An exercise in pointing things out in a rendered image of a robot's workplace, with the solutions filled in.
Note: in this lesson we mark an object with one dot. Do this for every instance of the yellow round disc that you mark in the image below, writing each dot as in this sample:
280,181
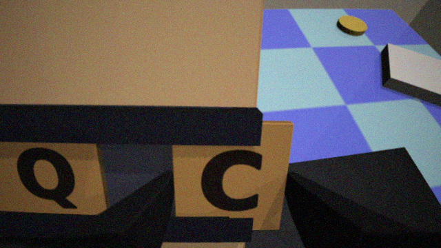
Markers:
352,25

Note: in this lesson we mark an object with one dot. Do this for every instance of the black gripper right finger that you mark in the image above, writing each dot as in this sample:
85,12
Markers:
325,219

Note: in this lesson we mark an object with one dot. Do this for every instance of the tan letter tile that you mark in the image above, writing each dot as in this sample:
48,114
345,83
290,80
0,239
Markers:
235,181
56,178
2,203

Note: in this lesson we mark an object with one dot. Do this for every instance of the light grey flat block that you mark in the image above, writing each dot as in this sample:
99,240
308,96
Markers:
411,73

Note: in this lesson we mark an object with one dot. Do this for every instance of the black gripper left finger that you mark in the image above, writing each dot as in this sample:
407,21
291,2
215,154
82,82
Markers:
139,220

